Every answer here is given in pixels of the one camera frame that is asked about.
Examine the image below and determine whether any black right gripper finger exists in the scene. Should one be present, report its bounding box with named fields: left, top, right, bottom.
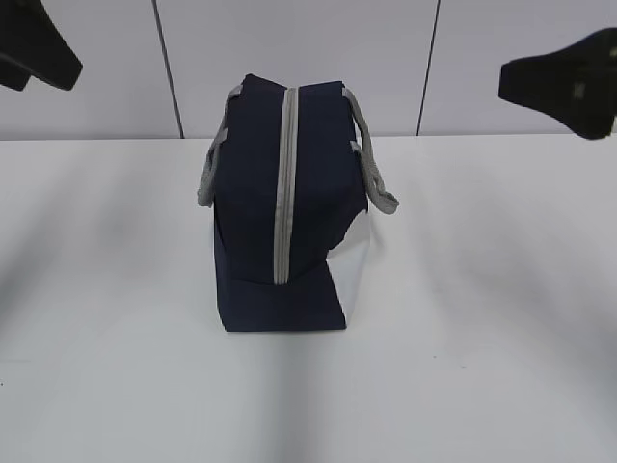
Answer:
left=498, top=27, right=616, bottom=141

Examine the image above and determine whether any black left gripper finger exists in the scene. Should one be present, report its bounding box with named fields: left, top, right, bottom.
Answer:
left=1, top=0, right=83, bottom=92

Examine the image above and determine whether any navy and white lunch bag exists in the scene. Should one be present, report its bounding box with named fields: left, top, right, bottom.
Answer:
left=198, top=74, right=399, bottom=333

